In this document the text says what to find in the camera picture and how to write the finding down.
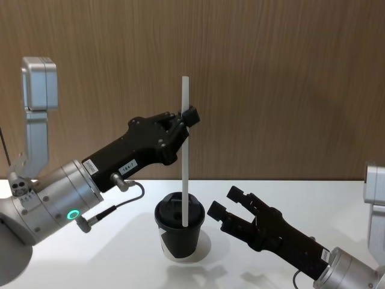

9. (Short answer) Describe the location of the white drinking straw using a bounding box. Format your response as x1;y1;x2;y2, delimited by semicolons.
181;76;191;228

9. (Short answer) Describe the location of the black plastic cup lid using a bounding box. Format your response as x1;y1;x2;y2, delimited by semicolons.
154;192;206;230

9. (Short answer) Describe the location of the dark cable with silver plugs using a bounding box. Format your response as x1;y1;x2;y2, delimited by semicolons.
75;172;146;234

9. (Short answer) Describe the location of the black paper cup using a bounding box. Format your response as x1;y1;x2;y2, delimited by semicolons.
155;215;206;261

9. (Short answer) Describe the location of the thin dark cable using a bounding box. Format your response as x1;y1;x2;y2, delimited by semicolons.
292;269;304;289

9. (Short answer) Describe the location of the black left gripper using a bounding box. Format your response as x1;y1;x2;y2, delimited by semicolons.
81;105;202;193

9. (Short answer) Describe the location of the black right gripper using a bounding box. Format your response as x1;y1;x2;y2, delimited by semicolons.
207;185;331;280

